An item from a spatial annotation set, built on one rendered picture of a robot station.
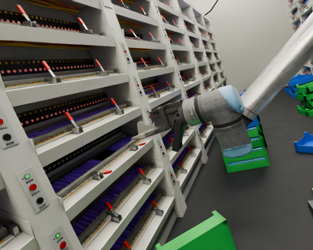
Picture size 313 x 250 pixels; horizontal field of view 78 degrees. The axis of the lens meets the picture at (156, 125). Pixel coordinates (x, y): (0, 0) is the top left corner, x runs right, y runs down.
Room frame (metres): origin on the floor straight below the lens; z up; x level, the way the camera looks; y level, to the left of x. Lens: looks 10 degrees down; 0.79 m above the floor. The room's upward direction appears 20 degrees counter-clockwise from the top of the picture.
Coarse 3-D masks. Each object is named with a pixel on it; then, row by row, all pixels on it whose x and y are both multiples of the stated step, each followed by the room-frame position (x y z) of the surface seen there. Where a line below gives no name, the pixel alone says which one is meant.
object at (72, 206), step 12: (120, 132) 1.13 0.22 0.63; (132, 132) 1.13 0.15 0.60; (132, 156) 0.89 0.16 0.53; (60, 168) 0.77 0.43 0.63; (108, 168) 0.79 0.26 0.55; (120, 168) 0.80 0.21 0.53; (108, 180) 0.73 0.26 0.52; (84, 192) 0.64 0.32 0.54; (96, 192) 0.67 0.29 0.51; (72, 204) 0.58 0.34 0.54; (84, 204) 0.62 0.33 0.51; (72, 216) 0.58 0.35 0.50
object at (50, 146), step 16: (96, 96) 1.06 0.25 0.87; (32, 112) 0.75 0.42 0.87; (48, 112) 0.81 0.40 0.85; (64, 112) 0.88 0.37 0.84; (80, 112) 0.95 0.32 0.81; (96, 112) 0.95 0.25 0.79; (112, 112) 0.98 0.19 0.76; (128, 112) 0.97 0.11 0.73; (32, 128) 0.74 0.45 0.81; (48, 128) 0.75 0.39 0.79; (64, 128) 0.73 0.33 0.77; (80, 128) 0.72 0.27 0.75; (96, 128) 0.77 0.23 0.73; (112, 128) 0.86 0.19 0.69; (32, 144) 0.55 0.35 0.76; (48, 144) 0.63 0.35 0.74; (64, 144) 0.64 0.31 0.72; (80, 144) 0.69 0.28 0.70; (48, 160) 0.58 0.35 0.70
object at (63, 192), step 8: (128, 144) 0.97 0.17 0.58; (136, 144) 0.99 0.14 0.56; (120, 152) 0.90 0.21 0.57; (104, 160) 0.82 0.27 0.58; (112, 160) 0.85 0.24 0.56; (96, 168) 0.76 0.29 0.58; (88, 176) 0.72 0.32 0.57; (72, 184) 0.66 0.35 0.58; (80, 184) 0.68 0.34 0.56; (64, 192) 0.62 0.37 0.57
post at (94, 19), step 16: (80, 16) 1.16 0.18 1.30; (96, 16) 1.11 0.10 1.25; (112, 16) 1.12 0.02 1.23; (96, 48) 1.15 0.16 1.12; (112, 48) 1.09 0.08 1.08; (96, 64) 1.17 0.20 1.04; (112, 64) 1.11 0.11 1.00; (128, 64) 1.11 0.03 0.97; (112, 96) 1.16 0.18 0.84; (128, 96) 1.10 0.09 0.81; (144, 96) 1.14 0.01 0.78; (144, 112) 1.09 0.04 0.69; (160, 160) 1.08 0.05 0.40; (176, 192) 1.11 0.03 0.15; (176, 208) 1.09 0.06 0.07
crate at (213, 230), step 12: (216, 216) 0.73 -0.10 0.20; (192, 228) 0.71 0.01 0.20; (204, 228) 0.69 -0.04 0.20; (216, 228) 0.68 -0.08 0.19; (228, 228) 0.70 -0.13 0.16; (180, 240) 0.68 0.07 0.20; (192, 240) 0.66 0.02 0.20; (204, 240) 0.67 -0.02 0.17; (216, 240) 0.68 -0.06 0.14; (228, 240) 0.69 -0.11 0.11
